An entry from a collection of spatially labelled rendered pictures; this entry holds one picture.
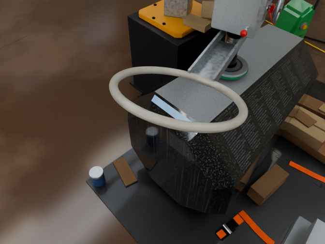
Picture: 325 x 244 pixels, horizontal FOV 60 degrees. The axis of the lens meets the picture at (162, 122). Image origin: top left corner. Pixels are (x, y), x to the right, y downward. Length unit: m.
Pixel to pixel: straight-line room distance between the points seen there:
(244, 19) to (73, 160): 1.67
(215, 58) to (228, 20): 0.20
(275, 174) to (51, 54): 2.66
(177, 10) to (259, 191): 1.47
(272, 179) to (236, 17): 1.22
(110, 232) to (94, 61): 1.94
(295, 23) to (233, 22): 1.91
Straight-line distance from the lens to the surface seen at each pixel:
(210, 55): 1.38
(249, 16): 1.40
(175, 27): 2.26
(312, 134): 2.49
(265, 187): 2.14
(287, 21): 3.34
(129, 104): 0.83
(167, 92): 1.53
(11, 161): 2.59
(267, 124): 1.71
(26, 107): 2.97
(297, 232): 1.29
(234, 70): 1.64
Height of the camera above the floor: 1.91
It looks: 49 degrees down
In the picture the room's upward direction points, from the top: straight up
